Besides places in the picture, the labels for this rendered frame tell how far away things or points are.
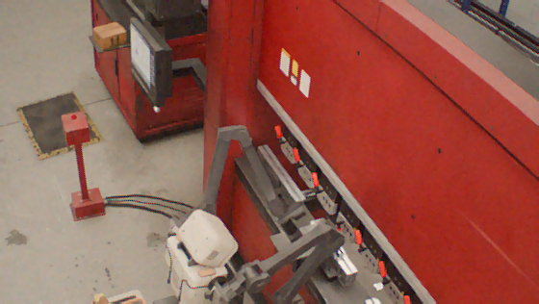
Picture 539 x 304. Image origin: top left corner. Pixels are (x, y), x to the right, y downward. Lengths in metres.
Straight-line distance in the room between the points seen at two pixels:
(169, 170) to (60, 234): 1.07
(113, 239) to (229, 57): 1.74
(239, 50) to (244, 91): 0.27
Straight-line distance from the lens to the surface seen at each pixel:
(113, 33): 4.54
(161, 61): 3.24
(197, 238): 2.47
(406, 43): 2.11
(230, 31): 3.15
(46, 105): 5.81
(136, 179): 4.84
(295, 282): 2.62
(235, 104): 3.40
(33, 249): 4.40
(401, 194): 2.33
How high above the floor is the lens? 3.11
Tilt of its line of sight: 38 degrees down
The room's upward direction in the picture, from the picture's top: 5 degrees clockwise
